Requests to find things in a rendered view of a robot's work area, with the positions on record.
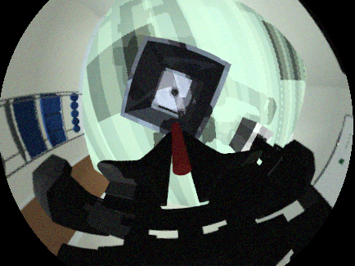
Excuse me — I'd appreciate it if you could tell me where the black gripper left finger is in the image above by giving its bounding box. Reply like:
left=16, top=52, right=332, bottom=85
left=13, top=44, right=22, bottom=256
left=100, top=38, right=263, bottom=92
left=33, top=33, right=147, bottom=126
left=97, top=132, right=172, bottom=206

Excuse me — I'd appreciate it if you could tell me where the dark red peg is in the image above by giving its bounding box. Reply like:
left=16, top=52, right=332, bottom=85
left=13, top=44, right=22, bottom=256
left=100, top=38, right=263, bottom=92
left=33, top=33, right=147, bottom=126
left=172, top=122, right=191, bottom=176

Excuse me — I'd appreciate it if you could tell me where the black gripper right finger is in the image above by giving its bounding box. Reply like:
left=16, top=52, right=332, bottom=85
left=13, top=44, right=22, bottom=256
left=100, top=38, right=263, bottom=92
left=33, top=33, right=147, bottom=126
left=182, top=131, right=263, bottom=203

